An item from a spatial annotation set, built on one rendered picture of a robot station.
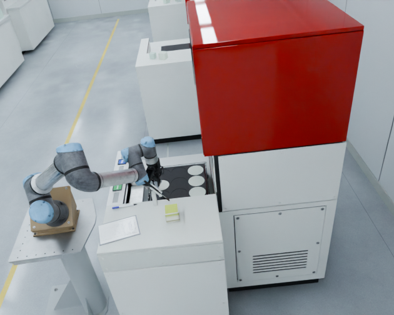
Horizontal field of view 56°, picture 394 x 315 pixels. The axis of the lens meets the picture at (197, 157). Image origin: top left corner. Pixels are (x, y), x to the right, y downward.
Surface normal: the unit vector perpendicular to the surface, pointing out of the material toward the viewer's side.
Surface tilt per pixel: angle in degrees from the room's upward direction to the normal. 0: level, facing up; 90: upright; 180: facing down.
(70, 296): 90
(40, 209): 51
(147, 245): 0
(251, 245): 90
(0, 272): 0
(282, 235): 90
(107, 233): 0
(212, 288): 90
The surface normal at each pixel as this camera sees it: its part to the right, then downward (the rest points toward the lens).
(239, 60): 0.05, 0.57
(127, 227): -0.10, -0.81
